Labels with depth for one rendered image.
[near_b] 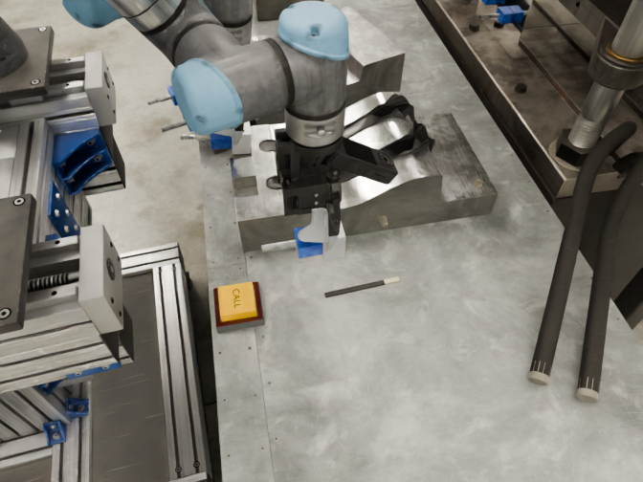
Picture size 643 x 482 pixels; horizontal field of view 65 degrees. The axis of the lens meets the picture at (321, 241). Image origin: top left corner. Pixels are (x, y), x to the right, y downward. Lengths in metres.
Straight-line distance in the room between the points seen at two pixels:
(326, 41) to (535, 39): 1.09
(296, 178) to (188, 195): 1.59
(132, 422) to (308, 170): 1.01
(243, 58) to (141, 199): 1.78
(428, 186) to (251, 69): 0.50
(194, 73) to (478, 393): 0.62
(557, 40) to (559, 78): 0.12
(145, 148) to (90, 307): 1.83
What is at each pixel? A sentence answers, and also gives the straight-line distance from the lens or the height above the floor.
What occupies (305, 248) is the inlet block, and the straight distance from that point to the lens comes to 0.79.
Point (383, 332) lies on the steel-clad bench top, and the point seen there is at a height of 0.80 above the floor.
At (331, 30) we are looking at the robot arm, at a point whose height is 1.30.
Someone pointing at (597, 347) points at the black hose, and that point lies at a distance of 0.92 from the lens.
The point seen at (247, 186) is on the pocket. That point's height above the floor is 0.86.
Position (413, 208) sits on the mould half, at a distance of 0.98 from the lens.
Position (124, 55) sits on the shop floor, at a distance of 3.24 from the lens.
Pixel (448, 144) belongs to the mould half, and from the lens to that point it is 1.12.
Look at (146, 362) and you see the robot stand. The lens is 1.58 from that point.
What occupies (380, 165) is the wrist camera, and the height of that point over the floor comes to 1.09.
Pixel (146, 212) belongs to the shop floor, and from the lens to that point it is 2.23.
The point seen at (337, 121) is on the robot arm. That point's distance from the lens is 0.62.
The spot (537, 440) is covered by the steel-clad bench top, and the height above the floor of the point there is 0.80.
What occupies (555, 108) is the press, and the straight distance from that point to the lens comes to 1.44.
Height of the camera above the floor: 1.56
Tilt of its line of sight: 51 degrees down
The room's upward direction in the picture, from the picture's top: straight up
